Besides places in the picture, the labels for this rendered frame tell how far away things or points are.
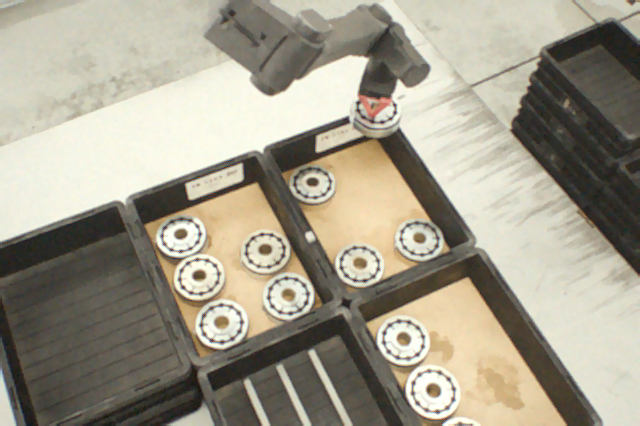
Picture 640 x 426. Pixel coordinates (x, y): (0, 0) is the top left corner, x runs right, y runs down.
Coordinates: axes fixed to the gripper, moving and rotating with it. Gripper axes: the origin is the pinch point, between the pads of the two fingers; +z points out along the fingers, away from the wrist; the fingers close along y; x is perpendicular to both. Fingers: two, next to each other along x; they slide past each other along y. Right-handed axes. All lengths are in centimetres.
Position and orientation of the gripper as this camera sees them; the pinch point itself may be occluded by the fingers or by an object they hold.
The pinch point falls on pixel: (375, 104)
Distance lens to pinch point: 148.7
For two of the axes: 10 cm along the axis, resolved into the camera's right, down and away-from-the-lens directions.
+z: -0.7, 5.5, 8.3
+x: -9.6, -2.7, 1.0
